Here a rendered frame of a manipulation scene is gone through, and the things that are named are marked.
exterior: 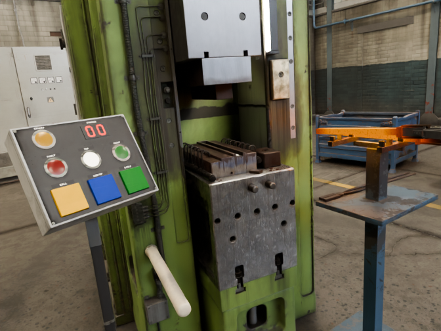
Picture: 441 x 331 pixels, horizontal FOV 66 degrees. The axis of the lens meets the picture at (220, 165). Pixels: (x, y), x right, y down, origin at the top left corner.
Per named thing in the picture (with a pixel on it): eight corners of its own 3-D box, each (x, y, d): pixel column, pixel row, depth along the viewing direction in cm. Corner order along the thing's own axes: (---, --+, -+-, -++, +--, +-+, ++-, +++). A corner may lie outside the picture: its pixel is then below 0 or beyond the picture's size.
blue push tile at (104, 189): (122, 196, 98) (111, 172, 98) (98, 204, 92) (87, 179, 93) (119, 198, 99) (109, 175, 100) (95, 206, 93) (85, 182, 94)
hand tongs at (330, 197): (408, 173, 170) (408, 171, 169) (416, 175, 166) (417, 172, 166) (318, 199, 143) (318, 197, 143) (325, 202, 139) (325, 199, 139)
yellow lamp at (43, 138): (54, 146, 91) (51, 131, 90) (35, 149, 89) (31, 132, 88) (55, 145, 94) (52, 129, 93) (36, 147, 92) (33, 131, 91)
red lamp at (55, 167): (67, 175, 90) (63, 159, 89) (47, 178, 88) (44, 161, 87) (67, 172, 92) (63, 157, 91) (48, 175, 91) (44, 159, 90)
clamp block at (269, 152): (281, 165, 143) (281, 150, 142) (264, 169, 140) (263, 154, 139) (266, 161, 154) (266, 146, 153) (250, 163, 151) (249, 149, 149)
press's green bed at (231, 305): (299, 354, 160) (296, 265, 149) (228, 387, 146) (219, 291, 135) (244, 293, 210) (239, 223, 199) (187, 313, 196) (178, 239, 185)
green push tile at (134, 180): (150, 187, 105) (140, 165, 106) (129, 194, 99) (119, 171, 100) (147, 189, 106) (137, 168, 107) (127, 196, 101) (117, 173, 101)
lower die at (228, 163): (256, 170, 139) (255, 150, 137) (212, 179, 131) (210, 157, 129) (216, 154, 176) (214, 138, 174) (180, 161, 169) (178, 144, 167)
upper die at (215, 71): (252, 81, 131) (250, 56, 128) (203, 85, 123) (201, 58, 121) (210, 85, 168) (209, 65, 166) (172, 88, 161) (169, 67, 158)
